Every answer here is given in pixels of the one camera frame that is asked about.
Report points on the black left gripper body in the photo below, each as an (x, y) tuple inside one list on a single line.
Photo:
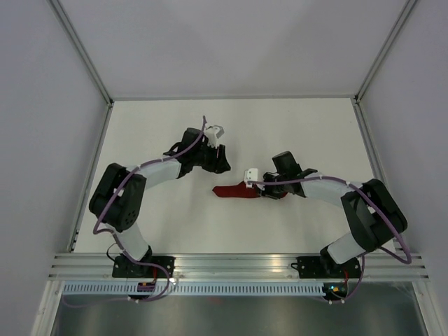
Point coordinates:
[(206, 157)]

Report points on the aluminium frame rail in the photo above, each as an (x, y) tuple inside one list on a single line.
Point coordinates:
[(91, 168), (232, 97), (372, 149)]

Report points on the aluminium front mounting rail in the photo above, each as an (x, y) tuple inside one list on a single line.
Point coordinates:
[(379, 267)]

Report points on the white slotted cable duct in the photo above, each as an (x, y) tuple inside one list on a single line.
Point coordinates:
[(314, 289)]

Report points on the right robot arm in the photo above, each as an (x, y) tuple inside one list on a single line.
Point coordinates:
[(373, 216)]

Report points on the aluminium frame left post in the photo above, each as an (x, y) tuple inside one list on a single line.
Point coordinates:
[(72, 35)]

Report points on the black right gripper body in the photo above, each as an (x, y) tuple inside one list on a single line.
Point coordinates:
[(273, 190)]

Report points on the aluminium frame left side rail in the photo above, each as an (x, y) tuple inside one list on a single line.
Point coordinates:
[(91, 168)]

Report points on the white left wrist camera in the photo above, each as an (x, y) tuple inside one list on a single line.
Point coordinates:
[(213, 134)]

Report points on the aluminium frame post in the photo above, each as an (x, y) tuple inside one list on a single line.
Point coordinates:
[(72, 35), (386, 47)]

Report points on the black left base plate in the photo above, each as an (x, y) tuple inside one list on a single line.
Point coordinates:
[(125, 268)]

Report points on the aluminium frame right post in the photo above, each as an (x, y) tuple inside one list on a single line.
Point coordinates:
[(386, 47)]

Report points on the aluminium frame back rail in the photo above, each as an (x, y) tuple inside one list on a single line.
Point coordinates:
[(232, 97)]

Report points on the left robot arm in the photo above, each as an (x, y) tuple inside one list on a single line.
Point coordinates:
[(116, 201)]

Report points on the dark red cloth napkin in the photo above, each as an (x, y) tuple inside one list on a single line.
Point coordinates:
[(241, 191)]

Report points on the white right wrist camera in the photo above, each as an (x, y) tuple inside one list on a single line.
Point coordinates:
[(251, 176)]

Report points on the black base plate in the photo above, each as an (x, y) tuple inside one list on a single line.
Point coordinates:
[(319, 267), (125, 268)]

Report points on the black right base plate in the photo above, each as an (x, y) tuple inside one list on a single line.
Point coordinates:
[(319, 267)]

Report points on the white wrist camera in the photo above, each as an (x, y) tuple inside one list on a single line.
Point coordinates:
[(213, 134), (251, 176)]

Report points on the aluminium frame right side rail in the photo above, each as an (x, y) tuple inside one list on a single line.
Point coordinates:
[(372, 149)]

